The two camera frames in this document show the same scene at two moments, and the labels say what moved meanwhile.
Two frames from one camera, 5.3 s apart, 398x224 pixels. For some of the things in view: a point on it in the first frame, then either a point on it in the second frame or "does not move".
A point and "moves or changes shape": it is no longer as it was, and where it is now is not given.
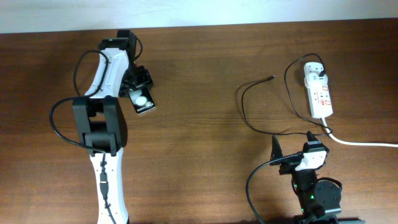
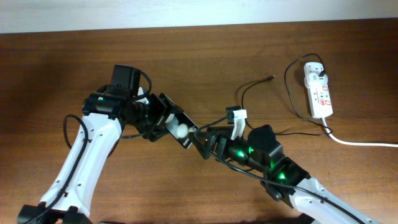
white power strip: [319, 96] does not move
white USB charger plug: [314, 79] does not move
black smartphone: [142, 100] moves or changes shape
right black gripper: [277, 151] -> [223, 137]
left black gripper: [145, 80] -> [162, 104]
